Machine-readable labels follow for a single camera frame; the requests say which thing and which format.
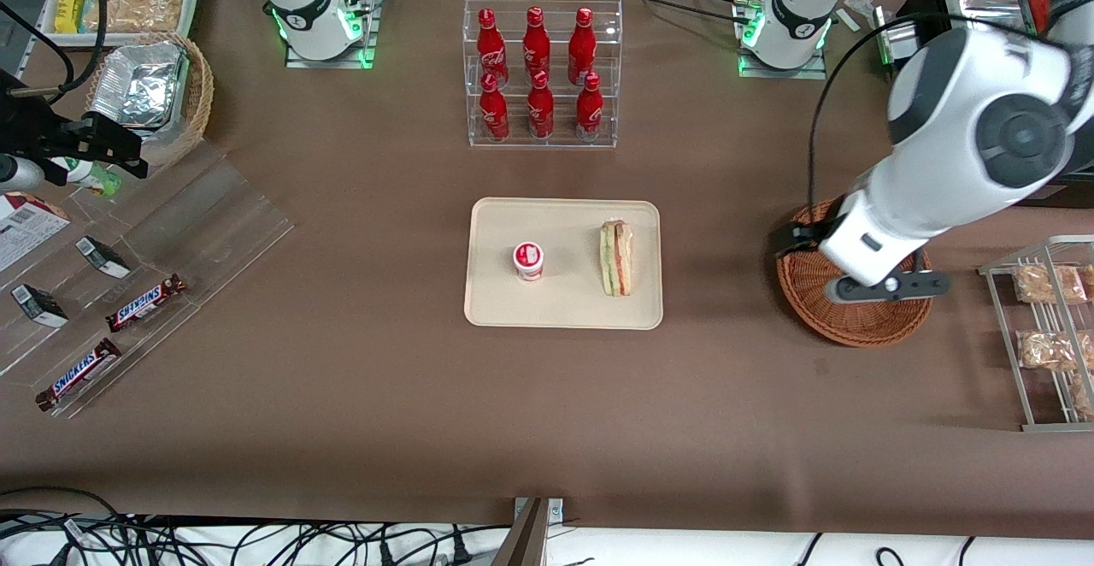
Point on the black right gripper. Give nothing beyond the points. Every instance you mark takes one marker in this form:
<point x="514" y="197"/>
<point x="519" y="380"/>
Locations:
<point x="34" y="132"/>

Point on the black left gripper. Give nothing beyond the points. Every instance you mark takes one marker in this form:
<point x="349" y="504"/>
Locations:
<point x="802" y="236"/>

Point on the triangle sandwich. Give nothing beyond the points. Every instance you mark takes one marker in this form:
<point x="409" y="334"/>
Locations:
<point x="617" y="258"/>

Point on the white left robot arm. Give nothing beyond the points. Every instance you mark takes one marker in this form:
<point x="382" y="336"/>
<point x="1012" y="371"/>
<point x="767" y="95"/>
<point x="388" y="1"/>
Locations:
<point x="957" y="121"/>

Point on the silver foil tray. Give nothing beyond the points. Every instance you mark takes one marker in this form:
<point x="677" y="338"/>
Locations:
<point x="137" y="87"/>

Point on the tan deep wicker basket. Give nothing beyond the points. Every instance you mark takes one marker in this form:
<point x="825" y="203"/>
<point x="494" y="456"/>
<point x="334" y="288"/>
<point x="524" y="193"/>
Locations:
<point x="198" y="96"/>

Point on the brown shallow wicker basket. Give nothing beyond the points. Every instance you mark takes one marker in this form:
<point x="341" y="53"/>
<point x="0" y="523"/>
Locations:
<point x="855" y="325"/>

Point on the beige plastic tray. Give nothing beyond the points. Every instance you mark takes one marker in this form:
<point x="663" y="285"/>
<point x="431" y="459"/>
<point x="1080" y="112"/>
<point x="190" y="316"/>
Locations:
<point x="555" y="301"/>

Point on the green white small bottle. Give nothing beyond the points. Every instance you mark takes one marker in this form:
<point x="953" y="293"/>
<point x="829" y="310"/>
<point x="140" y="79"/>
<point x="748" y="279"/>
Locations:
<point x="90" y="177"/>

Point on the small black white box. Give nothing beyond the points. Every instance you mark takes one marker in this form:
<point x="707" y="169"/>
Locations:
<point x="39" y="306"/>
<point x="102" y="257"/>

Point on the clear acrylic stepped display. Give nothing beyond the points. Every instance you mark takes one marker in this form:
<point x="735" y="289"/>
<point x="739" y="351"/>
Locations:
<point x="214" y="215"/>

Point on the white orange printed carton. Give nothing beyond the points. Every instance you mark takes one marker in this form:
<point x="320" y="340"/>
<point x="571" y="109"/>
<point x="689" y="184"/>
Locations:
<point x="26" y="228"/>

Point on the clear bag of crackers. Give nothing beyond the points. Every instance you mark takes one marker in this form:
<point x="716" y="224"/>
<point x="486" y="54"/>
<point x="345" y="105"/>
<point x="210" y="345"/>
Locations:
<point x="137" y="8"/>

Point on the yellow snack packet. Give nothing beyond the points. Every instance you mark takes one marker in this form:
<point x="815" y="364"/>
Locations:
<point x="68" y="12"/>

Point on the snickers chocolate bar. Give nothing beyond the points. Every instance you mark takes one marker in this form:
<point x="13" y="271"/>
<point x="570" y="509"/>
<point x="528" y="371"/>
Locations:
<point x="79" y="374"/>
<point x="145" y="303"/>

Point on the white plastic bin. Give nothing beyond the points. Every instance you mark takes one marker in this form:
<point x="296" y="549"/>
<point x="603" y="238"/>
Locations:
<point x="190" y="2"/>

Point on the shiny metal clip box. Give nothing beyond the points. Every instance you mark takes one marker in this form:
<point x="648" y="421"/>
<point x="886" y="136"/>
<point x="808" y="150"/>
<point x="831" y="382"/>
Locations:
<point x="896" y="40"/>

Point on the red cola bottle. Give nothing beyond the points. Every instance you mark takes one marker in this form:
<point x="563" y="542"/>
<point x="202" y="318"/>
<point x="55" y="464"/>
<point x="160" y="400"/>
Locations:
<point x="536" y="46"/>
<point x="493" y="113"/>
<point x="582" y="49"/>
<point x="488" y="49"/>
<point x="540" y="111"/>
<point x="589" y="113"/>

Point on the clear acrylic bottle rack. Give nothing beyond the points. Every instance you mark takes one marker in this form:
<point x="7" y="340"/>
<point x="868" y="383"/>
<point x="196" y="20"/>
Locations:
<point x="560" y="134"/>

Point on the red white yogurt cup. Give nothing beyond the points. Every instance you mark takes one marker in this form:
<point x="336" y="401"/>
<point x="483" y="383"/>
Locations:
<point x="528" y="260"/>

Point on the clear bag of fried snacks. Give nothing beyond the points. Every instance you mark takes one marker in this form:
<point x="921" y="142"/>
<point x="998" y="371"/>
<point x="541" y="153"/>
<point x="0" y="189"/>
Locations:
<point x="1047" y="350"/>
<point x="1084" y="395"/>
<point x="1049" y="284"/>

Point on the steel food pan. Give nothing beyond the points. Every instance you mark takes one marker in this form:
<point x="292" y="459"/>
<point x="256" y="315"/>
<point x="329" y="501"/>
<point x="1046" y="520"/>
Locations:
<point x="987" y="3"/>

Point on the red skewered food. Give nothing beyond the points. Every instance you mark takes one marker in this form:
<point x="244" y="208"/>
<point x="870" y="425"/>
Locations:
<point x="1039" y="6"/>

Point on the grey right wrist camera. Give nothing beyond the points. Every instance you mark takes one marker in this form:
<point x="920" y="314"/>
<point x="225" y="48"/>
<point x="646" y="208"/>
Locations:
<point x="17" y="173"/>

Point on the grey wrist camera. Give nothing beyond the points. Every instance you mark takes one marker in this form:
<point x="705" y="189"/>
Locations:
<point x="889" y="286"/>
<point x="17" y="173"/>

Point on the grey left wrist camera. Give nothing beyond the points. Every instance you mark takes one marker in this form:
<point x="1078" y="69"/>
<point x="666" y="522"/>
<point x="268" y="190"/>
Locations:
<point x="889" y="286"/>

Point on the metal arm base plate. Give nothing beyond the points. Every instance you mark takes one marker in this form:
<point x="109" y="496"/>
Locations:
<point x="782" y="73"/>
<point x="329" y="61"/>

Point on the metal table edge bracket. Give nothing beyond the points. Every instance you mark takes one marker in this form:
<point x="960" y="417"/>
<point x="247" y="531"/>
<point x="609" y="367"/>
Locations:
<point x="532" y="536"/>

